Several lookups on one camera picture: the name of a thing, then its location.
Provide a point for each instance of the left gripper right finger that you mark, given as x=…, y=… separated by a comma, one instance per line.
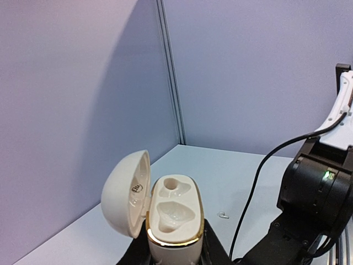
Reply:
x=212, y=252

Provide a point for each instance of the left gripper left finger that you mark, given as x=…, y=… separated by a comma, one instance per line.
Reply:
x=138, y=252

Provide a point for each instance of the white earbud far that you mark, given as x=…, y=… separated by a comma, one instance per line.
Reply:
x=223, y=215

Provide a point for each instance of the white earbud charging case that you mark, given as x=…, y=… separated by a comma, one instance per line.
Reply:
x=169, y=211

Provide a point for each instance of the right aluminium frame post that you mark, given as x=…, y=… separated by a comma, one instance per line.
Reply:
x=172, y=79

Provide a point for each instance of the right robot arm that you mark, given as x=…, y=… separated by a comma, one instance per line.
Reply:
x=315, y=196

